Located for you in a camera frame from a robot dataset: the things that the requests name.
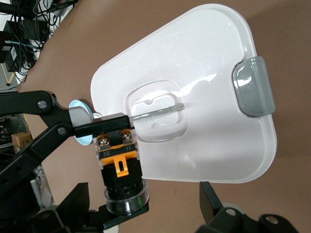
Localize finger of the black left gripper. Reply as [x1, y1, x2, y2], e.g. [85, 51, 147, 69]
[86, 203, 150, 230]
[0, 89, 135, 195]

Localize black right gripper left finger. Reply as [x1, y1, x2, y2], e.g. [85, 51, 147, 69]
[34, 182, 90, 233]

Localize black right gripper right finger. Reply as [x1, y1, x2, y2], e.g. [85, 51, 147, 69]
[196, 181, 299, 233]

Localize black orange push-button switch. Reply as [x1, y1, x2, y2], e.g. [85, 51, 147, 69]
[93, 128, 149, 216]

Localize light blue round plate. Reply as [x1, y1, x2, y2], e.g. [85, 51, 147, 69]
[69, 99, 98, 146]

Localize brown cardboard box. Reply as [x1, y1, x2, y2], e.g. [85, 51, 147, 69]
[11, 132, 34, 154]

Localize white lidded storage box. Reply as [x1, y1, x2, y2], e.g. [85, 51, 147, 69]
[89, 2, 277, 184]

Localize black power adapter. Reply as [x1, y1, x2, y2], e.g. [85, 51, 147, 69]
[4, 19, 47, 40]

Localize tangled black cables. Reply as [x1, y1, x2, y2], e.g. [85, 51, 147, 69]
[0, 0, 80, 82]

